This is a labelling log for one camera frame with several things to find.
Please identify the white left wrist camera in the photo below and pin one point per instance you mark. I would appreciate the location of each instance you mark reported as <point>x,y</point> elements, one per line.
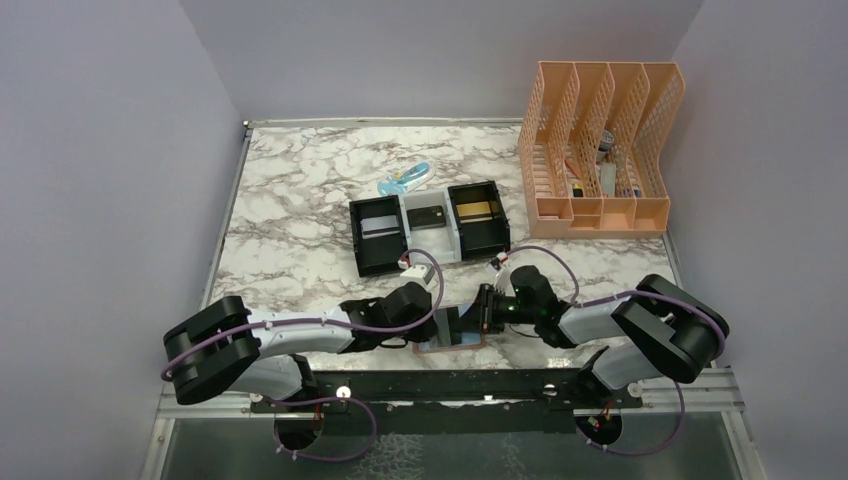
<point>421,274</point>

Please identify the peach plastic file organizer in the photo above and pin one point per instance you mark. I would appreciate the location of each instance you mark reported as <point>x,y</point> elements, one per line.
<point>571,104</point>

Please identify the brown leather card holder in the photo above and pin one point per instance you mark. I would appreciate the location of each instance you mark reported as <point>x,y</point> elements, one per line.
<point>464,343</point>

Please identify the gold credit card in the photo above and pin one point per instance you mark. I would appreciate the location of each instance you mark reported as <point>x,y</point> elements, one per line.
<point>474,212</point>

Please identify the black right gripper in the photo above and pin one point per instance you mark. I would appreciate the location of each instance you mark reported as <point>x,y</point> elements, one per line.
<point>488,296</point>

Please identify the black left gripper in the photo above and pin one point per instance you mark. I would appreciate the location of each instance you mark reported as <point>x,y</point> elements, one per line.
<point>424,332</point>

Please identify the black credit card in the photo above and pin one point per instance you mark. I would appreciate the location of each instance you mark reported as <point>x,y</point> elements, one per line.
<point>426,218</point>

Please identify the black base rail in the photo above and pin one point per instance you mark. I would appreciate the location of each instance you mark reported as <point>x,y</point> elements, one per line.
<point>538,384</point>

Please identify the silver credit card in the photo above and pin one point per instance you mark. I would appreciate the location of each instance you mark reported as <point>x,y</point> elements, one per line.
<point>375,227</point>

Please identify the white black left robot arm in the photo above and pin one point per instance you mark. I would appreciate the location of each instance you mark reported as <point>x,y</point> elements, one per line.
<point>221,349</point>

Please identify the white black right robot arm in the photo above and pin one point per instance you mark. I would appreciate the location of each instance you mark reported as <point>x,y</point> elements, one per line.
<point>667,332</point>

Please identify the blue packaged tool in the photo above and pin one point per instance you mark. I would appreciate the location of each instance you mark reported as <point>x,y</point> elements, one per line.
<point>407,181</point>

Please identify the grey staples box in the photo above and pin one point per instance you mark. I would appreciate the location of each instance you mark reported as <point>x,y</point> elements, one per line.
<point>607,177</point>

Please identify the white tray bin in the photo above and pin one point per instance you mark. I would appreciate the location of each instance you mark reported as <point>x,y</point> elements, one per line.
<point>442,243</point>

